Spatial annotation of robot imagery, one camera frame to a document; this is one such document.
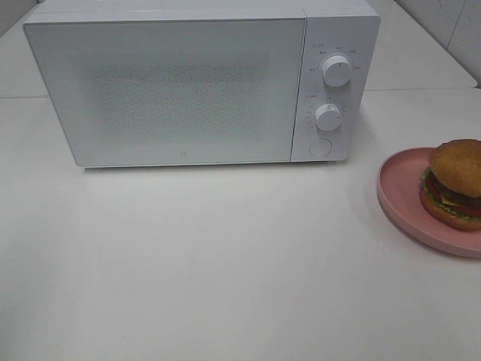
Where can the round white door release button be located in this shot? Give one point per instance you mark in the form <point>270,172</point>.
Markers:
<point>320,147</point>

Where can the white microwave knob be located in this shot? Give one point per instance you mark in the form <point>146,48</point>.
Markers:
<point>328,117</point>
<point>337,70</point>

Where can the white microwave door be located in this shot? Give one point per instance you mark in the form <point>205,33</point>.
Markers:
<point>172,93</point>

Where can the pink round plate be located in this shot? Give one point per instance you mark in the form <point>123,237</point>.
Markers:
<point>398,192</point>

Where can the toy burger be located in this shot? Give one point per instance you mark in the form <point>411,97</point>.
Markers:
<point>450,185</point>

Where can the white microwave oven body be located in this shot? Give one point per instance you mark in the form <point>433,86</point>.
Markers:
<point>346,27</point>

